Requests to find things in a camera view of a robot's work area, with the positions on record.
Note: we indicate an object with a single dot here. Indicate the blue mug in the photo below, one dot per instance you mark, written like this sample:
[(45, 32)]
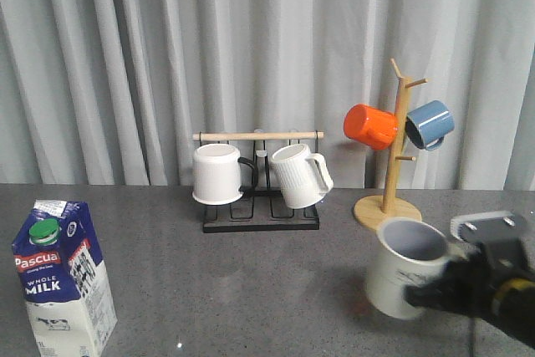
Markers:
[(428, 125)]

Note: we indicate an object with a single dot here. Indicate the white ribbed mug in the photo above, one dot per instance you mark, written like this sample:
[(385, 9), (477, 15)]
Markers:
[(303, 176)]

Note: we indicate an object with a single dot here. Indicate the orange mug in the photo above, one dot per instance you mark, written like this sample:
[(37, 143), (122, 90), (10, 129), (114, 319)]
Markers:
[(370, 126)]

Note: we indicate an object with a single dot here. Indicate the black wire mug rack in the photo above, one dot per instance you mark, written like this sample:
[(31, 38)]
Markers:
[(261, 209)]

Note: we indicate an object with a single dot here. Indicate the pale green HOME mug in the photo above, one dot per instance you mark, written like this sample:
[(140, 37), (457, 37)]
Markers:
[(409, 253)]

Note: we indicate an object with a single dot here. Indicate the blue white milk carton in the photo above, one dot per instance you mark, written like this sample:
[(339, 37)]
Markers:
[(64, 280)]

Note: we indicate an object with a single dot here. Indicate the white mug black handle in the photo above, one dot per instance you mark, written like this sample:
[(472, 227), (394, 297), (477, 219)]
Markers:
[(217, 174)]

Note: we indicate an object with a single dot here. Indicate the wooden mug tree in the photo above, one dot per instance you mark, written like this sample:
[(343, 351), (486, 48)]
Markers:
[(371, 211)]

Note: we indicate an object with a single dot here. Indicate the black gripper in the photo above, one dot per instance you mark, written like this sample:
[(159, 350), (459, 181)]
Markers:
[(466, 287)]

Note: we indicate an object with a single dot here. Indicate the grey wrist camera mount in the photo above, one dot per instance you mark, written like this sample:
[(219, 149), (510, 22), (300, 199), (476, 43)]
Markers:
[(498, 235)]

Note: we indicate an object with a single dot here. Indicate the grey curtain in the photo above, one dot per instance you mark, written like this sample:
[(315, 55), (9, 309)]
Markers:
[(112, 91)]

